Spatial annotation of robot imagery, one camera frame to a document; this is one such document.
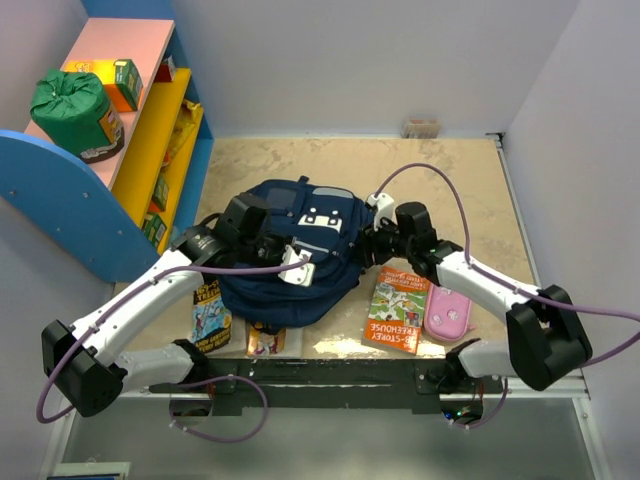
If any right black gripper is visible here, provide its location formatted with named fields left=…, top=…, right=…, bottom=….
left=349, top=213, right=415, bottom=269

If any navy blue school backpack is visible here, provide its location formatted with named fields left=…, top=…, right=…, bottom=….
left=219, top=177, right=374, bottom=329

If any pink pencil case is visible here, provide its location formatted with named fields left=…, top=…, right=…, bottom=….
left=423, top=284, right=475, bottom=342

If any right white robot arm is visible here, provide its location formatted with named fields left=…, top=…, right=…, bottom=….
left=357, top=194, right=593, bottom=393

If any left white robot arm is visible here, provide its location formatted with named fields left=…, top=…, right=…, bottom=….
left=36, top=193, right=287, bottom=424

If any yellow snack bag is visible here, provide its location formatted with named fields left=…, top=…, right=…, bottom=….
left=161, top=99, right=202, bottom=171

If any orange 78-storey treehouse book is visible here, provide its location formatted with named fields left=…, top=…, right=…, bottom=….
left=363, top=266, right=431, bottom=355

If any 169-storey treehouse book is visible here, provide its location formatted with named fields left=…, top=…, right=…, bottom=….
left=191, top=280, right=232, bottom=355

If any Roald Dahl Charlie book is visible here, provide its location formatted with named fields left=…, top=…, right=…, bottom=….
left=246, top=323, right=303, bottom=359

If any green box on lower shelf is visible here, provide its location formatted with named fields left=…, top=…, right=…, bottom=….
left=148, top=173, right=169, bottom=213

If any blue pink yellow shelf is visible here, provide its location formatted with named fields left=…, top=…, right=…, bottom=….
left=1, top=1, right=213, bottom=283

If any small box on yellow shelf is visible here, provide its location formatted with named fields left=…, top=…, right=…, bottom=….
left=155, top=55, right=176, bottom=83

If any yellow green carton box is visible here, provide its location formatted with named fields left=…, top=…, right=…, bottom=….
left=63, top=59, right=144, bottom=112

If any green wrapped round package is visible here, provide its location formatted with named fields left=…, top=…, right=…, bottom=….
left=30, top=70, right=125, bottom=164

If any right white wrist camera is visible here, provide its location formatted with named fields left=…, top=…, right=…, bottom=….
left=366, top=192, right=396, bottom=228

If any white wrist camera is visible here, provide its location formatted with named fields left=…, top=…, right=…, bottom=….
left=278, top=238, right=315, bottom=287
left=366, top=192, right=396, bottom=228

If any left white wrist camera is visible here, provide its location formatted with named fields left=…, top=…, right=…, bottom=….
left=278, top=238, right=315, bottom=287

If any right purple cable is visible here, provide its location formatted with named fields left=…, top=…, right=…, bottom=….
left=372, top=162, right=640, bottom=431

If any small box at back wall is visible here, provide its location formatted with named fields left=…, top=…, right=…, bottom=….
left=401, top=118, right=441, bottom=139

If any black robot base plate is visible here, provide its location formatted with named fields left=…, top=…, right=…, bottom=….
left=148, top=355, right=505, bottom=417

